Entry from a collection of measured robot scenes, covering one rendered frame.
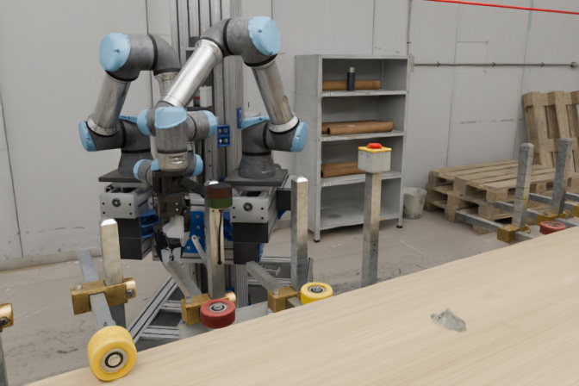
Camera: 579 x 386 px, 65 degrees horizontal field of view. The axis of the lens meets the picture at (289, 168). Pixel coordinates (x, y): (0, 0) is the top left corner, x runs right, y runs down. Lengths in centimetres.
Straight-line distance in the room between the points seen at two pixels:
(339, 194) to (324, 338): 346
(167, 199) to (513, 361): 83
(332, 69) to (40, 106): 235
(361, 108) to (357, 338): 350
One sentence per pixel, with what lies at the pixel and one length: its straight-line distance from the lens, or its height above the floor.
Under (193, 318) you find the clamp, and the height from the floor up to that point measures 84.
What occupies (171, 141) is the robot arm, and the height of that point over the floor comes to 128.
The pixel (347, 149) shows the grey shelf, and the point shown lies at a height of 69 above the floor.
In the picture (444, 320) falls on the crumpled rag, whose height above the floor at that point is 91.
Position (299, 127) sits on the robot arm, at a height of 124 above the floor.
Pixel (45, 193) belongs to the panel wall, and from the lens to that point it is 381.
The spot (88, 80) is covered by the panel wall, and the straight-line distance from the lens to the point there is 368.
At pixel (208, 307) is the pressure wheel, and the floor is 91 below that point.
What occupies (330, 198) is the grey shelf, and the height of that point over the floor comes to 23.
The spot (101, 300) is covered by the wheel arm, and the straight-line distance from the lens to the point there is 112.
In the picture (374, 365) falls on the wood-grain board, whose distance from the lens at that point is 96.
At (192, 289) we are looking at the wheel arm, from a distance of 132.
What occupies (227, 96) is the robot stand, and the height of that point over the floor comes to 134.
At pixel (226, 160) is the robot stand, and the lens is 199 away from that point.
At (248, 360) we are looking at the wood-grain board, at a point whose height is 90.
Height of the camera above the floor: 146
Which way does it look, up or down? 13 degrees down
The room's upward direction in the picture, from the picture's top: straight up
